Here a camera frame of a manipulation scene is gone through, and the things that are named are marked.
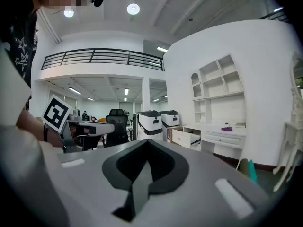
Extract large white drawer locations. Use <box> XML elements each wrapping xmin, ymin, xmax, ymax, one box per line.
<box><xmin>171</xmin><ymin>127</ymin><xmax>202</xmax><ymax>151</ymax></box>

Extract round ceiling lamp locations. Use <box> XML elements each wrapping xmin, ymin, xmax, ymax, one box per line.
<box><xmin>63</xmin><ymin>5</ymin><xmax>75</xmax><ymax>18</ymax></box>
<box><xmin>126</xmin><ymin>3</ymin><xmax>141</xmax><ymax>16</ymax></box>

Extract black mezzanine railing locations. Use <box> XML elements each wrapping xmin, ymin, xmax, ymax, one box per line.
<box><xmin>41</xmin><ymin>48</ymin><xmax>165</xmax><ymax>72</ymax></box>

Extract black office chair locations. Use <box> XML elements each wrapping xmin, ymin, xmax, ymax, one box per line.
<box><xmin>104</xmin><ymin>108</ymin><xmax>131</xmax><ymax>148</ymax></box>

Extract white machine with black trim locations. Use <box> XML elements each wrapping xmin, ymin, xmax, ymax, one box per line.
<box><xmin>160</xmin><ymin>110</ymin><xmax>180</xmax><ymax>129</ymax></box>
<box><xmin>136</xmin><ymin>111</ymin><xmax>164</xmax><ymax>136</ymax></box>

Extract white wide shallow drawer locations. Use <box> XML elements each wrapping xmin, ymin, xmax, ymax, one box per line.
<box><xmin>203</xmin><ymin>131</ymin><xmax>246</xmax><ymax>149</ymax></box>

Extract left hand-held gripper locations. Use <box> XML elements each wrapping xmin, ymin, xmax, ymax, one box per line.
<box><xmin>41</xmin><ymin>94</ymin><xmax>116</xmax><ymax>154</ymax></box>

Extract black star print shirt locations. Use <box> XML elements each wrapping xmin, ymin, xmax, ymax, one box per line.
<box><xmin>0</xmin><ymin>7</ymin><xmax>38</xmax><ymax>108</ymax></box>

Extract white hutch shelf unit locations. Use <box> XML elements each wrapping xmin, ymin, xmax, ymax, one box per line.
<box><xmin>190</xmin><ymin>53</ymin><xmax>247</xmax><ymax>125</ymax></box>

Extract teal and tan box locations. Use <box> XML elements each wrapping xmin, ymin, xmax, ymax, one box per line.
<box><xmin>237</xmin><ymin>158</ymin><xmax>259</xmax><ymax>184</ymax></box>

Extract person's left forearm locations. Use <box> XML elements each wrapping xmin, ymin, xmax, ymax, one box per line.
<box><xmin>16</xmin><ymin>109</ymin><xmax>64</xmax><ymax>148</ymax></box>

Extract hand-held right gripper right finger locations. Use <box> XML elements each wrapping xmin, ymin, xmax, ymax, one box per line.
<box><xmin>142</xmin><ymin>138</ymin><xmax>270</xmax><ymax>227</ymax></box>

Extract white ornate vanity mirror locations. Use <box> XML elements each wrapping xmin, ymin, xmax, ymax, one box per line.
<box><xmin>289</xmin><ymin>51</ymin><xmax>303</xmax><ymax>123</ymax></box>

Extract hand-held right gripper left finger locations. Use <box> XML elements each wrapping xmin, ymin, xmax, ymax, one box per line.
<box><xmin>56</xmin><ymin>138</ymin><xmax>150</xmax><ymax>227</ymax></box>

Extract white desk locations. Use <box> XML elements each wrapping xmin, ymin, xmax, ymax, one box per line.
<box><xmin>183</xmin><ymin>123</ymin><xmax>248</xmax><ymax>162</ymax></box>

